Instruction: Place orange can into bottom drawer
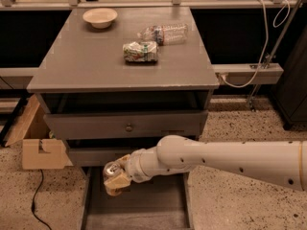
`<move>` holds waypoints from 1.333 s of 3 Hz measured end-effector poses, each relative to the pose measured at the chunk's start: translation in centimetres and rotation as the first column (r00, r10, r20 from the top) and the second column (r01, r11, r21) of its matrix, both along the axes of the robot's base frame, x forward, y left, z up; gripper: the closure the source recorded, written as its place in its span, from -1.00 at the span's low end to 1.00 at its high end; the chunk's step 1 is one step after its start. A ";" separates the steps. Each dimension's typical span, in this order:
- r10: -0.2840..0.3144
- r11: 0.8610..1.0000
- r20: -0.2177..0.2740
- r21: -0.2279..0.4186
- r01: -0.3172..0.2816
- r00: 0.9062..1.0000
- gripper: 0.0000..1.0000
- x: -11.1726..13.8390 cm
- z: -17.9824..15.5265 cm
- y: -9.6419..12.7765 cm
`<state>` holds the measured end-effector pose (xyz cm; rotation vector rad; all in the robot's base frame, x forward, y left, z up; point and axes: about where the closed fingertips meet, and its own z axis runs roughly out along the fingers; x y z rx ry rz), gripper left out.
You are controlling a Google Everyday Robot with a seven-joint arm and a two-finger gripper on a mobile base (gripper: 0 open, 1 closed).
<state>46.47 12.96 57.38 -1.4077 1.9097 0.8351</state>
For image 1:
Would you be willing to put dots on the grey bottom drawer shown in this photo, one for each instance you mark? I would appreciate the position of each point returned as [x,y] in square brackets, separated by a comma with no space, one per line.
[162,203]

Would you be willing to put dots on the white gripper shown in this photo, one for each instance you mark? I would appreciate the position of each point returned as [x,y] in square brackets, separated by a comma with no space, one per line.
[134,167]

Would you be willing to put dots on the grey horizontal rail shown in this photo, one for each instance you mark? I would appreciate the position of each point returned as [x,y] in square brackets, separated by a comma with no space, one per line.
[248,73]

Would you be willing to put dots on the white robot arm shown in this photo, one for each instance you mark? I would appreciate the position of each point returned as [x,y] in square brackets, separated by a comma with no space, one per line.
[281,163]

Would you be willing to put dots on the grey drawer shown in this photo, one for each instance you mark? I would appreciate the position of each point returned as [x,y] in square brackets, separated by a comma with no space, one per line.
[126,125]
[96,157]
[162,203]

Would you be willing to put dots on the metal diagonal rod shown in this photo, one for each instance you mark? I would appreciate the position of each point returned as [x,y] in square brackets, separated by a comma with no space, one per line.
[264,63]

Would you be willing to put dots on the cardboard box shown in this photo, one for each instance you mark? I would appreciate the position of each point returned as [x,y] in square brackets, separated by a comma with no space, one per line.
[39,151]

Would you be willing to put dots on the white bowl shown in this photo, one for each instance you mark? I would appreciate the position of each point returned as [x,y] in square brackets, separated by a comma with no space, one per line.
[100,18]

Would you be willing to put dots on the orange soda can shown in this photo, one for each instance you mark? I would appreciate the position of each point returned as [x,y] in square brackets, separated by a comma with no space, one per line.
[110,170]

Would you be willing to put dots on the grey drawer cabinet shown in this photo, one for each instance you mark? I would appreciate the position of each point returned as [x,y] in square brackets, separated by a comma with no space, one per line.
[84,72]

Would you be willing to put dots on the clear plastic water bottle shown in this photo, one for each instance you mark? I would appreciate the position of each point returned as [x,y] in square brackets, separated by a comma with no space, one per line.
[165,34]

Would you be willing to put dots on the grey middle drawer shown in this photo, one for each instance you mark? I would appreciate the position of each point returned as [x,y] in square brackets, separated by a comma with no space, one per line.
[96,157]

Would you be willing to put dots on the grey top drawer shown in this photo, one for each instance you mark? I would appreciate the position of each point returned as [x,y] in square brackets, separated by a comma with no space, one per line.
[126,125]

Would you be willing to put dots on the crushed green white can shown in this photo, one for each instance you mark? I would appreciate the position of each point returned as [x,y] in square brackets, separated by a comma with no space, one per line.
[146,51]

